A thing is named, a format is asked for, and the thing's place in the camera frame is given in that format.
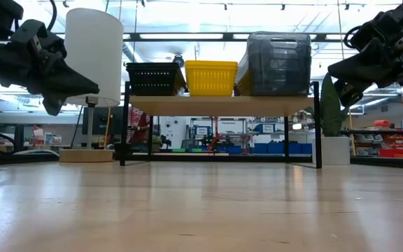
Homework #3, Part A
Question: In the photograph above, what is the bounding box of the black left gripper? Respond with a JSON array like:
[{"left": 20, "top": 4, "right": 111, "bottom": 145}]
[{"left": 0, "top": 20, "right": 100, "bottom": 116}]

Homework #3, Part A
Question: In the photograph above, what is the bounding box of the grey translucent plastic bin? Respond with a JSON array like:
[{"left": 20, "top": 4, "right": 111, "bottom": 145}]
[{"left": 243, "top": 31, "right": 313, "bottom": 97}]

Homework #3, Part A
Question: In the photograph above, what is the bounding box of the yellow slotted plastic basket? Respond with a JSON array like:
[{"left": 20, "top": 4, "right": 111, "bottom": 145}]
[
  {"left": 235, "top": 68, "right": 252, "bottom": 97},
  {"left": 184, "top": 59, "right": 239, "bottom": 97}
]

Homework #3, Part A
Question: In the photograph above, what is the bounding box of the black metal wooden shelf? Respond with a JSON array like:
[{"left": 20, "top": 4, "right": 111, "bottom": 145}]
[{"left": 119, "top": 80, "right": 323, "bottom": 169}]

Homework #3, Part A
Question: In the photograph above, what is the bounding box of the dark green leafy plant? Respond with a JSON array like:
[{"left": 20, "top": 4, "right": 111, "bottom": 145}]
[{"left": 304, "top": 72, "right": 349, "bottom": 137}]

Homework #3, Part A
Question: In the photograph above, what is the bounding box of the black monitor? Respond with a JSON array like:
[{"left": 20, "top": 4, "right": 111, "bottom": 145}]
[{"left": 82, "top": 106, "right": 129, "bottom": 137}]

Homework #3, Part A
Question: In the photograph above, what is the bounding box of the white shade table lamp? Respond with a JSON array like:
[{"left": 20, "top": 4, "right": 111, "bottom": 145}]
[{"left": 59, "top": 7, "right": 125, "bottom": 164}]

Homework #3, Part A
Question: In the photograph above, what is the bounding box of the white square planter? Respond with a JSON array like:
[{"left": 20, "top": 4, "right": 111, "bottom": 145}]
[{"left": 311, "top": 136, "right": 351, "bottom": 166}]

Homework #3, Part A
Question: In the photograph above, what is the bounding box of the red plastic storage bin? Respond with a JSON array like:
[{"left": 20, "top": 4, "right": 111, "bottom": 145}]
[{"left": 378, "top": 148, "right": 403, "bottom": 158}]

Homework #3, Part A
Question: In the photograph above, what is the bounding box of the person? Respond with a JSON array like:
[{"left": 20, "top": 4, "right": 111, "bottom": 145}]
[{"left": 127, "top": 106, "right": 152, "bottom": 146}]

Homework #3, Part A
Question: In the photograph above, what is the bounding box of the black slotted plastic basket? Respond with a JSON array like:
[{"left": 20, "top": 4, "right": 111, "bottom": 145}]
[{"left": 125, "top": 62, "right": 188, "bottom": 97}]

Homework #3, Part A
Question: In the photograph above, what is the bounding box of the blue labelled box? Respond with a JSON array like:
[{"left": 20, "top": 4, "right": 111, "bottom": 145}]
[{"left": 253, "top": 123, "right": 276, "bottom": 134}]

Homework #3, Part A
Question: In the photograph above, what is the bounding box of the white machine housing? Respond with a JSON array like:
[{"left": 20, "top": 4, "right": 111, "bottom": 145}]
[{"left": 159, "top": 117, "right": 188, "bottom": 150}]

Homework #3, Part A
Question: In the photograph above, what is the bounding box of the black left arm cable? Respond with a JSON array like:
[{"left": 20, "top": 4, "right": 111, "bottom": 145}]
[{"left": 46, "top": 0, "right": 58, "bottom": 33}]

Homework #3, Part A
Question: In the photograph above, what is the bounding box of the black frame bar with lights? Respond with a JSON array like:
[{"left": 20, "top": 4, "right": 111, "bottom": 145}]
[{"left": 52, "top": 31, "right": 346, "bottom": 43}]

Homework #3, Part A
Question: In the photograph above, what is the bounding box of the white wall sign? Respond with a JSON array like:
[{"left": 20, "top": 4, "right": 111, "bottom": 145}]
[{"left": 217, "top": 120, "right": 245, "bottom": 134}]

